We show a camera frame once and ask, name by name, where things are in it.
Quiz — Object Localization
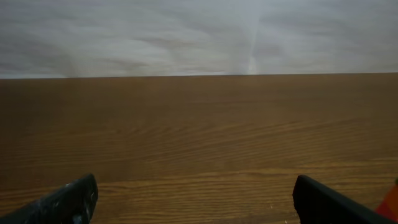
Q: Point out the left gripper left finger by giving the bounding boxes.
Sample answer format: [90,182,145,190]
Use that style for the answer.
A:
[0,173,100,224]

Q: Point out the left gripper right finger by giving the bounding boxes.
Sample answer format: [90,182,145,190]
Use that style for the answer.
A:
[292,174,398,224]

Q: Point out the red cube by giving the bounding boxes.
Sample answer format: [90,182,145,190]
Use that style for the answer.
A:
[374,198,398,222]

